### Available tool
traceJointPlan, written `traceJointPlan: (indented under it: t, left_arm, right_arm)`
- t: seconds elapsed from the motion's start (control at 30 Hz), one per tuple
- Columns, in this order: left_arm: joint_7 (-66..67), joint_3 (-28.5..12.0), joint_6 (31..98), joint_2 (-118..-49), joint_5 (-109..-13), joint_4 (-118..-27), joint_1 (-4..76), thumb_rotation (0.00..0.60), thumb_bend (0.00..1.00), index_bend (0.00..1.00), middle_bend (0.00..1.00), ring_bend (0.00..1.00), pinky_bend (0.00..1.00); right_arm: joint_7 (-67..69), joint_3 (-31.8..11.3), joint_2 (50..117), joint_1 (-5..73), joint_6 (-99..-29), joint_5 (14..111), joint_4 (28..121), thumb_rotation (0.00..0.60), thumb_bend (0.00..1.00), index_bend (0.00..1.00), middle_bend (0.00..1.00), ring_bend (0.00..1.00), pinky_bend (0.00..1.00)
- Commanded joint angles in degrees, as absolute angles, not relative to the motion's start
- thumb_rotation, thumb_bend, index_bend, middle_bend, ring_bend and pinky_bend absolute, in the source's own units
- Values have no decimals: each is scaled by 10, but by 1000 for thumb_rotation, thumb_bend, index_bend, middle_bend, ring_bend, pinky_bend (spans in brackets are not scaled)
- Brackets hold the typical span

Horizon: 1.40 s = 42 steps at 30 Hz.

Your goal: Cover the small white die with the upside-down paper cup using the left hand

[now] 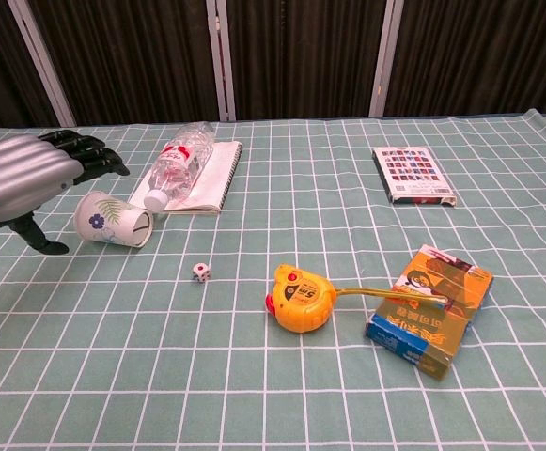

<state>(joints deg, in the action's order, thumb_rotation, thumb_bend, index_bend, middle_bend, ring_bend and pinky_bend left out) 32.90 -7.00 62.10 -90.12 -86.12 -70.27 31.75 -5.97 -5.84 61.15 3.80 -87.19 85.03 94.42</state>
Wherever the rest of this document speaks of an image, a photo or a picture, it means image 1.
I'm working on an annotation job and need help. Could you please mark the yellow tape measure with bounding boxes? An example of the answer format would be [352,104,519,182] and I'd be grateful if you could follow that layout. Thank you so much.
[265,263,447,334]

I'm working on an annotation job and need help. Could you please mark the white floral paper cup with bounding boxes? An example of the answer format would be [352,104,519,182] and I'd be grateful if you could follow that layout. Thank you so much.
[73,190,154,248]

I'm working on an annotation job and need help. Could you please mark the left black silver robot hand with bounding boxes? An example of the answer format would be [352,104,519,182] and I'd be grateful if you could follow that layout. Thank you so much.
[0,130,132,255]

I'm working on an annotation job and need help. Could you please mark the playing card box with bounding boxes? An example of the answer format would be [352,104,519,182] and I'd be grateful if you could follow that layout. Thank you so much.
[372,146,457,208]

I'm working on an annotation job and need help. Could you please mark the white partition post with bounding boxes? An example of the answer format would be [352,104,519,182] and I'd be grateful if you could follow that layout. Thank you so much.
[368,0,405,117]
[205,0,237,121]
[7,0,77,128]

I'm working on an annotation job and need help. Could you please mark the orange blue snack box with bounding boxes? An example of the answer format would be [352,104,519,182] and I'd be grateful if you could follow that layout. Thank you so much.
[364,243,494,384]

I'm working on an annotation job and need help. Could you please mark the green grid tablecloth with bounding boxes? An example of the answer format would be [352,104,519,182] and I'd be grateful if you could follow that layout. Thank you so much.
[0,108,546,451]

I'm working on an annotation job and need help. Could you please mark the clear plastic water bottle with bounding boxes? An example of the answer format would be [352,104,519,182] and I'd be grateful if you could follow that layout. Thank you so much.
[143,120,216,211]

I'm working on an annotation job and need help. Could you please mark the white spiral notebook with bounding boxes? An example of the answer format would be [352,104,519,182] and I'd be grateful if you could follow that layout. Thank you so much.
[128,139,244,216]

